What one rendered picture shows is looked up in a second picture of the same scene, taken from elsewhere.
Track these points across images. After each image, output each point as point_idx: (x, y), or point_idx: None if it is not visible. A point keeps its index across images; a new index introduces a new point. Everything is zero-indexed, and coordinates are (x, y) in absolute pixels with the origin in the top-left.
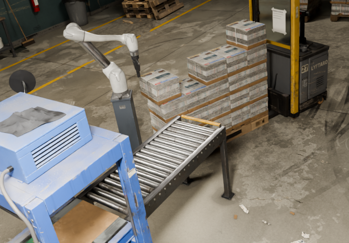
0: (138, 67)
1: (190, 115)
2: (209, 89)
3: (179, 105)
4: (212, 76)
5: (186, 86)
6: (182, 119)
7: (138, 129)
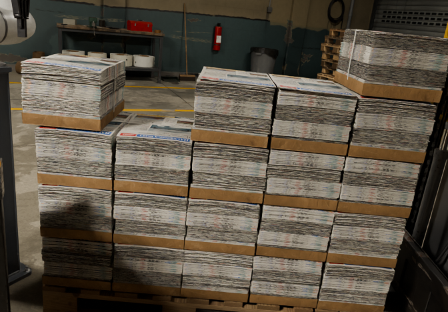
0: (14, 3)
1: (119, 199)
2: (195, 152)
3: (87, 153)
4: (215, 121)
5: (157, 126)
6: (90, 197)
7: (9, 174)
